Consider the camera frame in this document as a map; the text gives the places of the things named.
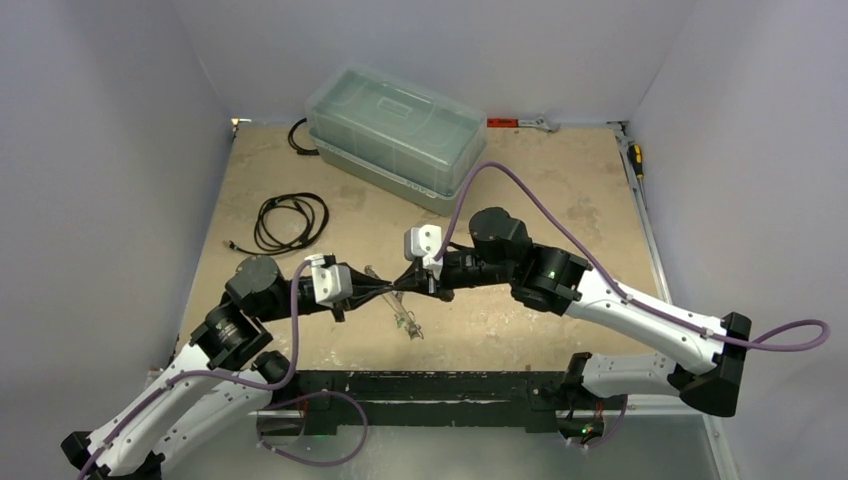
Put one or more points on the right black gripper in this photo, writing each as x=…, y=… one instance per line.
x=428, y=279

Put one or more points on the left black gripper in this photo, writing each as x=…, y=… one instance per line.
x=365, y=288

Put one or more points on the oval metal keyring plate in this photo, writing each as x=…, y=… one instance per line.
x=393, y=299

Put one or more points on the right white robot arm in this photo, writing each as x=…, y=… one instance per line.
x=695, y=357

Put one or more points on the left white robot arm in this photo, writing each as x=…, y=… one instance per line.
x=244, y=352

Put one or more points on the green tagged key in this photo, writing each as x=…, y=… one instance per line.
x=409, y=326

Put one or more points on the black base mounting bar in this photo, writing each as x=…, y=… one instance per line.
x=535, y=401

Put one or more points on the translucent green storage box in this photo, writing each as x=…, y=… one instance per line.
x=412, y=142

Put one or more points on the yellow black screwdriver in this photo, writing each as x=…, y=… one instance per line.
x=635, y=158

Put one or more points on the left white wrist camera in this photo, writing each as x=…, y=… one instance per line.
x=331, y=282

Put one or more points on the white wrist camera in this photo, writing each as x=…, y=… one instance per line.
x=423, y=243
x=331, y=282

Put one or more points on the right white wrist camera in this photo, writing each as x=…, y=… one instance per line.
x=423, y=243

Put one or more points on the red handled wrench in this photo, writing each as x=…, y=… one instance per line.
x=539, y=123

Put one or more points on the aluminium rail right side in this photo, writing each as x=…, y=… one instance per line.
x=718, y=446

